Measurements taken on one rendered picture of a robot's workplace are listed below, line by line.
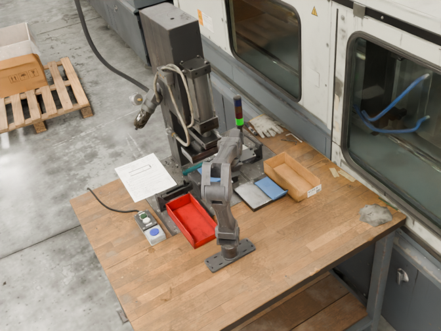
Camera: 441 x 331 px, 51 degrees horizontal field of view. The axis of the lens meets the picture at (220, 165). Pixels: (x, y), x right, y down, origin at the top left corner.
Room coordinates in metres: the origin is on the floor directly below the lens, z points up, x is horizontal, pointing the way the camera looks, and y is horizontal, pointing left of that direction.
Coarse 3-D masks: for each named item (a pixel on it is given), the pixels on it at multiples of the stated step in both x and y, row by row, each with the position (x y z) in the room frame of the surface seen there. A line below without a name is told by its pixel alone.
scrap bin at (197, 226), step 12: (168, 204) 1.47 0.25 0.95; (180, 204) 1.49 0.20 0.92; (192, 204) 1.50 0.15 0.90; (180, 216) 1.43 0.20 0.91; (192, 216) 1.42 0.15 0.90; (204, 216) 1.40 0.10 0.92; (180, 228) 1.34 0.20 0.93; (192, 228) 1.35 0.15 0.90; (204, 228) 1.34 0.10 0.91; (192, 240) 1.24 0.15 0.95; (204, 240) 1.26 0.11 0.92
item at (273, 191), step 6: (264, 180) 1.56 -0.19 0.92; (270, 180) 1.56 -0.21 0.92; (258, 186) 1.53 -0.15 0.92; (264, 186) 1.53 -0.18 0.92; (270, 186) 1.52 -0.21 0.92; (276, 186) 1.51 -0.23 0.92; (270, 192) 1.48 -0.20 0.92; (276, 192) 1.47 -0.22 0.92; (282, 192) 1.44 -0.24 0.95; (276, 198) 1.44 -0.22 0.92
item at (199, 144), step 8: (192, 128) 1.68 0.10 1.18; (192, 136) 1.65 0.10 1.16; (200, 136) 1.61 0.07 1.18; (208, 136) 1.60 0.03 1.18; (216, 136) 1.59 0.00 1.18; (192, 144) 1.61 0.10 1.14; (200, 144) 1.58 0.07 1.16; (208, 144) 1.55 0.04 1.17; (216, 144) 1.56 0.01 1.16; (184, 152) 1.58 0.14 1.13; (192, 152) 1.56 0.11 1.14; (200, 152) 1.55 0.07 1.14; (208, 152) 1.56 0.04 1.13; (216, 152) 1.57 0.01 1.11; (192, 160) 1.53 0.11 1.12; (200, 160) 1.54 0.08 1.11
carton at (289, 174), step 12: (276, 156) 1.67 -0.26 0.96; (288, 156) 1.66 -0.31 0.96; (264, 168) 1.64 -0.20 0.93; (276, 168) 1.66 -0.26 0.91; (288, 168) 1.64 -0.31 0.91; (300, 168) 1.58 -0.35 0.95; (276, 180) 1.55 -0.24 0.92; (288, 180) 1.56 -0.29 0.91; (300, 180) 1.55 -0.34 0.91; (312, 180) 1.51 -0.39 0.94; (288, 192) 1.48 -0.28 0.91; (300, 192) 1.47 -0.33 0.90; (312, 192) 1.45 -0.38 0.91
